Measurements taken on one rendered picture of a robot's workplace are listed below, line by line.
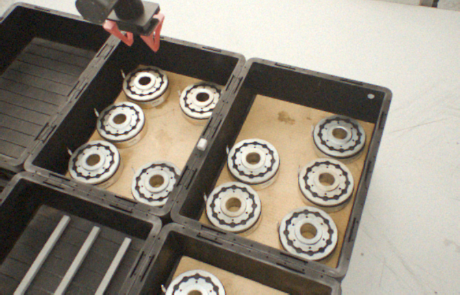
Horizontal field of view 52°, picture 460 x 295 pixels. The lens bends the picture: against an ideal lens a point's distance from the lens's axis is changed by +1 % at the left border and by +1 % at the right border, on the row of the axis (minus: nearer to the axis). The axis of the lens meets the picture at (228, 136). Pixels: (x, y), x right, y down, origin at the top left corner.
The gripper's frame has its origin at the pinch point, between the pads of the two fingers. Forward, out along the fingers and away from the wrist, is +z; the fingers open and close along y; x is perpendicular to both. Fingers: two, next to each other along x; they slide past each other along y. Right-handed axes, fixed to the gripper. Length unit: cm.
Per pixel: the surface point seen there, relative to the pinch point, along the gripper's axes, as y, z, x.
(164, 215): 21.3, 3.0, -32.4
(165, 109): 4.9, 13.0, -6.0
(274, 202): 35.5, 14.1, -19.2
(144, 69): -3.3, 9.8, 0.8
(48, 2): -58, 24, 28
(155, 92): 2.3, 9.9, -4.3
